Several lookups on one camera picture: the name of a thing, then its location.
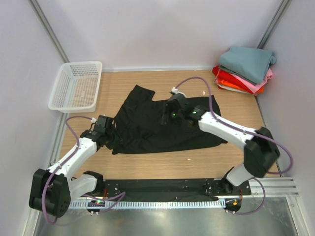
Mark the white slotted cable duct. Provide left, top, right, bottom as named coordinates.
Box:
left=69, top=199, right=226, bottom=210

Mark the folded grey t shirt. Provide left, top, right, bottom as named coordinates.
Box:
left=219, top=65, right=256, bottom=86

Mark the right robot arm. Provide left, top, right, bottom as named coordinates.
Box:
left=161, top=93, right=280, bottom=195

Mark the folded pink t shirt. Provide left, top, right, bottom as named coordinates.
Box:
left=230, top=68, right=274, bottom=94

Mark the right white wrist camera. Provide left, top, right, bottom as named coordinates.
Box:
left=170, top=87, right=186, bottom=97

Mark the white plastic basket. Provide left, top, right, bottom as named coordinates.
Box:
left=48, top=61, right=102, bottom=114

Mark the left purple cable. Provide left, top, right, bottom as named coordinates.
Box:
left=41, top=116, right=126, bottom=225

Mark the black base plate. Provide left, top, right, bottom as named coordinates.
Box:
left=104, top=178, right=252, bottom=202

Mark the black t shirt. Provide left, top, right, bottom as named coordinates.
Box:
left=112, top=85, right=227, bottom=155

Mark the folded white t shirt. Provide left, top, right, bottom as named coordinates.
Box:
left=218, top=84, right=249, bottom=94

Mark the folded teal t shirt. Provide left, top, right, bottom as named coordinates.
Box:
left=219, top=46, right=277, bottom=83

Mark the folded red t shirt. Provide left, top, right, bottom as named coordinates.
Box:
left=212, top=65, right=255, bottom=95

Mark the folded orange t shirt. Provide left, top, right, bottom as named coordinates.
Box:
left=215, top=79, right=264, bottom=94

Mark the purple cable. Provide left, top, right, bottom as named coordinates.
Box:
left=41, top=116, right=126, bottom=225
left=176, top=77, right=294, bottom=217

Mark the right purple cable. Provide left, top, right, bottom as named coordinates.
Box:
left=176, top=77, right=294, bottom=217

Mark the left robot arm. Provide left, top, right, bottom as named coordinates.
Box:
left=29, top=115, right=116, bottom=218

